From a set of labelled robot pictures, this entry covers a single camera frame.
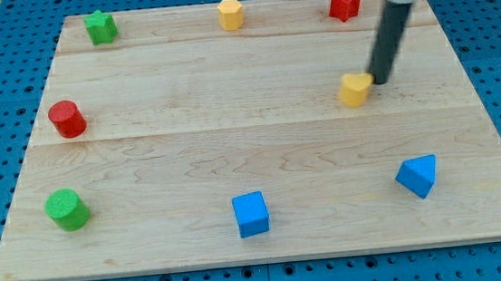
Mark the blue cube block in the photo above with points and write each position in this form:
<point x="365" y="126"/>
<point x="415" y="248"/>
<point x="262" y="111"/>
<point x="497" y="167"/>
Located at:
<point x="252" y="216"/>

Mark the red cylinder block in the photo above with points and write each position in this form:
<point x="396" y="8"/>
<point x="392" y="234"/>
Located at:
<point x="67" y="119"/>

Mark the light wooden board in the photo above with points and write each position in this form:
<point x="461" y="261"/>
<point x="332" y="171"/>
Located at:
<point x="183" y="116"/>

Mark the green cylinder block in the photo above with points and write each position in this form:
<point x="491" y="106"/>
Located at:
<point x="67" y="210"/>

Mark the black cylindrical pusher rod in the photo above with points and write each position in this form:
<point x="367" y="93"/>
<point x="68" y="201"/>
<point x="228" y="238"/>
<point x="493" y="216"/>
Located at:
<point x="393" y="22"/>

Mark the green star block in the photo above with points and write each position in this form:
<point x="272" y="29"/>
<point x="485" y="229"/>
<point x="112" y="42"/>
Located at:
<point x="100" y="27"/>

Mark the yellow hexagon block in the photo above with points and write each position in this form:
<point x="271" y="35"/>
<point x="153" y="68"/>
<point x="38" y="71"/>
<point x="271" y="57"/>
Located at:
<point x="230" y="15"/>

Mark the red star block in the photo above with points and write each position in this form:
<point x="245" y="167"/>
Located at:
<point x="344" y="9"/>

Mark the blue triangular prism block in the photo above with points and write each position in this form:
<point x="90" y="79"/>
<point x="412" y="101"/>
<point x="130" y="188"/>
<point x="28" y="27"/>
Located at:
<point x="418" y="175"/>

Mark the yellow heart block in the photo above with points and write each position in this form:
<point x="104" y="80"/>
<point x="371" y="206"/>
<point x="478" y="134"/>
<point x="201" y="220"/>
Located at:
<point x="355" y="89"/>

